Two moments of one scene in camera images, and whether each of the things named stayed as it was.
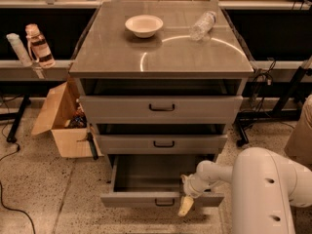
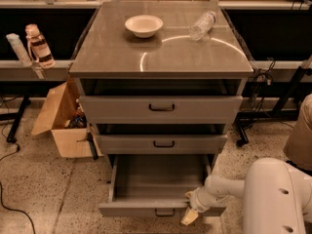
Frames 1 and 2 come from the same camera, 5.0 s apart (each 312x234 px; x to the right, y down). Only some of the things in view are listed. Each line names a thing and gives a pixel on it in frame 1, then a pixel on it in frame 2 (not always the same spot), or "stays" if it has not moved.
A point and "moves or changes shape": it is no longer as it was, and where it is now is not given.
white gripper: (191, 186) → (197, 200)
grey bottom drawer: (161, 180) moves or changes shape
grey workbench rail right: (278, 71) stays
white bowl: (143, 25) stays
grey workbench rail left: (14, 70) stays
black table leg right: (281, 110) stays
